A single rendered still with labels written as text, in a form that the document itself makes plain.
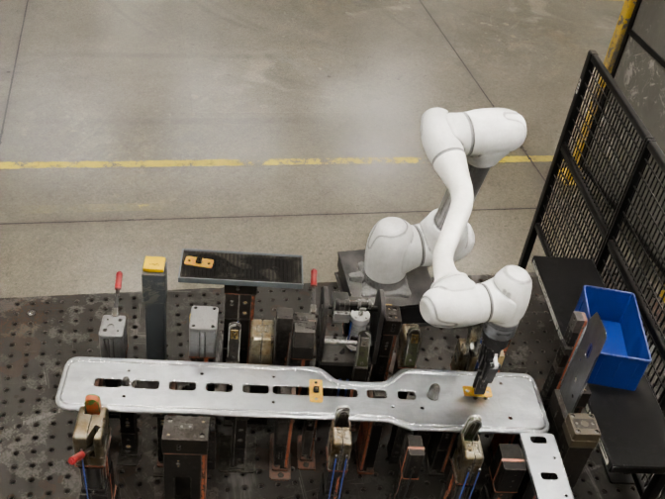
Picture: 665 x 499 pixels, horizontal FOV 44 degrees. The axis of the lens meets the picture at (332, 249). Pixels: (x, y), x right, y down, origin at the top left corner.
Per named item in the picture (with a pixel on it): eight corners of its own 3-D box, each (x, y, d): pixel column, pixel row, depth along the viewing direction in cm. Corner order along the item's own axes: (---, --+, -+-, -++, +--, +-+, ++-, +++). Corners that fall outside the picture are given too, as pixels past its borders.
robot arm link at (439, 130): (436, 147, 232) (480, 141, 235) (417, 99, 241) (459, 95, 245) (426, 175, 243) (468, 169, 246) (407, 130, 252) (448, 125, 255)
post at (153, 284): (143, 376, 270) (140, 275, 243) (146, 359, 276) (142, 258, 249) (167, 377, 271) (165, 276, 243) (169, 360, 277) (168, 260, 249)
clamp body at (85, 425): (75, 527, 226) (63, 444, 203) (85, 481, 237) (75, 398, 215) (115, 528, 227) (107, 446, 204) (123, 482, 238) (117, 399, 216)
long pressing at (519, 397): (49, 417, 218) (49, 413, 217) (67, 355, 235) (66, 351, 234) (552, 436, 232) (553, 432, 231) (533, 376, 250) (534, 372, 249)
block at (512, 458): (476, 531, 239) (499, 472, 221) (469, 498, 248) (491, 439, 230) (508, 532, 240) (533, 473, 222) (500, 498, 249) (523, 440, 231)
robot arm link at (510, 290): (511, 299, 224) (467, 306, 220) (525, 255, 214) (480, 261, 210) (529, 327, 216) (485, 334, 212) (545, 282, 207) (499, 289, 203)
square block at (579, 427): (539, 510, 247) (575, 434, 224) (532, 487, 253) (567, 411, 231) (565, 511, 248) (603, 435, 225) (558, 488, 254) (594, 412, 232)
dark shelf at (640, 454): (608, 473, 223) (612, 466, 221) (530, 260, 293) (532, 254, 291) (685, 475, 225) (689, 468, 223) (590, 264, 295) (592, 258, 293)
